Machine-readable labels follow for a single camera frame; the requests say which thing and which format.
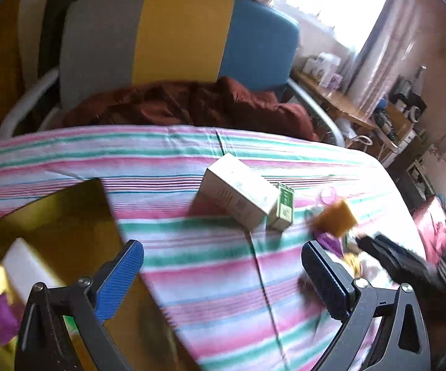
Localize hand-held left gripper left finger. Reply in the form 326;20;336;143
14;240;145;371

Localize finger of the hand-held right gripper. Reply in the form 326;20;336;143
356;232;421;275

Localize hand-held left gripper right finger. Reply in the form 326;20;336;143
301;241;432;371

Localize yellow knitted cloth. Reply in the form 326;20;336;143
311;197;357;240

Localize yellow storage box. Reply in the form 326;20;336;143
0;178;200;371

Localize purple snack packet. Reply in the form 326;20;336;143
316;230;347;259

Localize pink translucent plastic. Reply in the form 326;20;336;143
318;186;340;206

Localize small green cardboard box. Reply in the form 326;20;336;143
266;181;295;232

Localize white block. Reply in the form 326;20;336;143
2;237;63;302

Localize small purple packet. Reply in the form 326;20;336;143
0;292;24;344

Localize striped tablecloth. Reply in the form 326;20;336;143
0;124;427;371

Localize white cardboard box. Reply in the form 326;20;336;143
192;152;280;229

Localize wooden desk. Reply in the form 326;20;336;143
293;70;417;157

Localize black desk appliance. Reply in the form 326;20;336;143
395;66;428;122

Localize dark red jacket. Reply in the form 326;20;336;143
62;76;320;142

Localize white cartons on desk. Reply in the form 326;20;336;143
304;52;343;87

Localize pale curtain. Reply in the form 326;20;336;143
347;0;407;114

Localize grey yellow blue chair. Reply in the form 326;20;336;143
0;0;345;147

